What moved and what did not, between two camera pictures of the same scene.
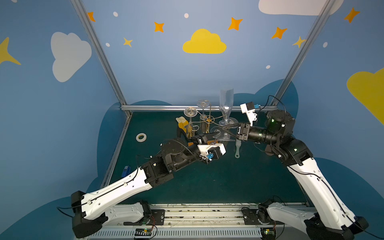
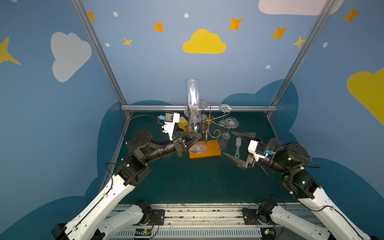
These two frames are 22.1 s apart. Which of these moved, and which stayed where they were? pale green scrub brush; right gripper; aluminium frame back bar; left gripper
Moved: left gripper; right gripper
Stayed: aluminium frame back bar; pale green scrub brush
